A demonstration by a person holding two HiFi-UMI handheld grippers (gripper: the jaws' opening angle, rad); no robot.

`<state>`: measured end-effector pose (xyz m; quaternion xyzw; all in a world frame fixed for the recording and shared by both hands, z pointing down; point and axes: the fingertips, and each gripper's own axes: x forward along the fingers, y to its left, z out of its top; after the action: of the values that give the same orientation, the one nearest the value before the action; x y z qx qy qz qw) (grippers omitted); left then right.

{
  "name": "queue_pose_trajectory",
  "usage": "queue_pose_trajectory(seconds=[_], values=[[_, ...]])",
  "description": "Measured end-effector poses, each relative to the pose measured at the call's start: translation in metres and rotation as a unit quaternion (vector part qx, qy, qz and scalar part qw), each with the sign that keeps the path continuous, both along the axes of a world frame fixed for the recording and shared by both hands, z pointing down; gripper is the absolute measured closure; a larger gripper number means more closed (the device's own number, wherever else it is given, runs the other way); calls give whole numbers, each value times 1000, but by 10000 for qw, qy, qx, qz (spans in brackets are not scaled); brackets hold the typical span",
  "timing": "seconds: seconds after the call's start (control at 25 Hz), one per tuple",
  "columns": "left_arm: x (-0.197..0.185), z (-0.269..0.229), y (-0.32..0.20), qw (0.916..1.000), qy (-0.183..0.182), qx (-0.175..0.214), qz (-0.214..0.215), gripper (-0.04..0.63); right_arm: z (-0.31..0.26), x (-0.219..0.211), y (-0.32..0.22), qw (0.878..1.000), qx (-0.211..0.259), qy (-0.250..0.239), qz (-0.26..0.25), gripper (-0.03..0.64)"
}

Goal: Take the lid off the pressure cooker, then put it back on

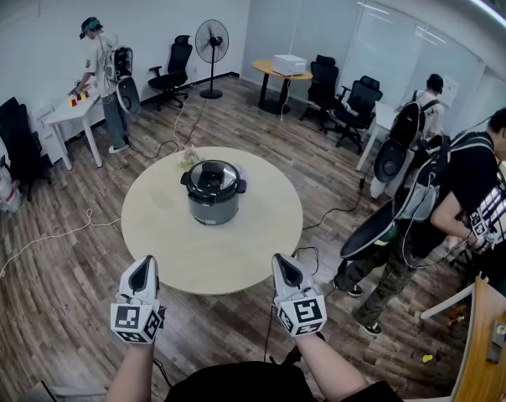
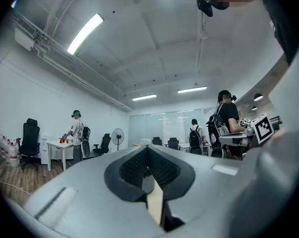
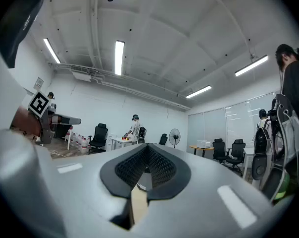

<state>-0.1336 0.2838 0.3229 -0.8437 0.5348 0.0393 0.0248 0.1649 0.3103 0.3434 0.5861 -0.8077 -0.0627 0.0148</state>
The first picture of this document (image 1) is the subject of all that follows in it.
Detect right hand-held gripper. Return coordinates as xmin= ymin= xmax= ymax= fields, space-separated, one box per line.
xmin=271 ymin=254 xmax=328 ymax=338

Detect pink artificial flower bouquet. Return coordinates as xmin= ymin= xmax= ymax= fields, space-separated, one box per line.
xmin=176 ymin=145 xmax=206 ymax=172

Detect white drawer cabinet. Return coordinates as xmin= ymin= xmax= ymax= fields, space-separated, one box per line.
xmin=32 ymin=105 xmax=66 ymax=165

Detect round yellow table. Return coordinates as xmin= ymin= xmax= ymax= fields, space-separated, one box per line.
xmin=252 ymin=59 xmax=314 ymax=116

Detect pack of water bottles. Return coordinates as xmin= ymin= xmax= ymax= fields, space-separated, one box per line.
xmin=0 ymin=165 xmax=24 ymax=221

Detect white box appliance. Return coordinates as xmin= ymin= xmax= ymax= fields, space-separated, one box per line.
xmin=271 ymin=54 xmax=307 ymax=77

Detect black pressure cooker body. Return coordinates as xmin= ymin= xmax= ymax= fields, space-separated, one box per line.
xmin=187 ymin=190 xmax=240 ymax=226

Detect black floor cable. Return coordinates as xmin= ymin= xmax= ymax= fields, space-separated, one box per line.
xmin=302 ymin=177 xmax=366 ymax=231

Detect person's right forearm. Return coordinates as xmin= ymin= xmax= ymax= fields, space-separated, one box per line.
xmin=294 ymin=332 xmax=370 ymax=402

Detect red yellow blocks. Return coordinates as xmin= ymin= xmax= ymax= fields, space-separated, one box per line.
xmin=67 ymin=89 xmax=90 ymax=108

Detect white desk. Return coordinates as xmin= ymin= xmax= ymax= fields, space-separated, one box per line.
xmin=44 ymin=85 xmax=108 ymax=171
xmin=356 ymin=100 xmax=400 ymax=173

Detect wooden desk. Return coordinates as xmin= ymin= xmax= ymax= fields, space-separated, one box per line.
xmin=452 ymin=276 xmax=506 ymax=402

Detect black silver pressure cooker lid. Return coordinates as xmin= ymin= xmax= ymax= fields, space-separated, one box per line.
xmin=180 ymin=159 xmax=248 ymax=204

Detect round beige table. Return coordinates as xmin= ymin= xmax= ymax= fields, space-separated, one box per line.
xmin=121 ymin=146 xmax=304 ymax=296

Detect black standing fan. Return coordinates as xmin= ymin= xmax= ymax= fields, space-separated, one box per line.
xmin=194 ymin=18 xmax=230 ymax=100

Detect person's left forearm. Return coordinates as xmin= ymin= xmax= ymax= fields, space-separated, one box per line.
xmin=105 ymin=341 xmax=156 ymax=402

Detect open black backpack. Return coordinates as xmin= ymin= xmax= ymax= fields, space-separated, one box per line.
xmin=339 ymin=134 xmax=453 ymax=261
xmin=109 ymin=46 xmax=142 ymax=116
xmin=373 ymin=100 xmax=426 ymax=183

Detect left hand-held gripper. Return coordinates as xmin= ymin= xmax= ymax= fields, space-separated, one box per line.
xmin=110 ymin=255 xmax=167 ymax=345

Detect dark handheld device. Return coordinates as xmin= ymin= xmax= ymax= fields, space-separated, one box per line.
xmin=486 ymin=319 xmax=506 ymax=364

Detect person's black shirt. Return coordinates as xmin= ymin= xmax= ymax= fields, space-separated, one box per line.
xmin=164 ymin=360 xmax=405 ymax=402

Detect black office chair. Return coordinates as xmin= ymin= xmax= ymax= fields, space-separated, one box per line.
xmin=0 ymin=96 xmax=53 ymax=203
xmin=299 ymin=54 xmax=343 ymax=134
xmin=147 ymin=34 xmax=194 ymax=111
xmin=333 ymin=75 xmax=384 ymax=155

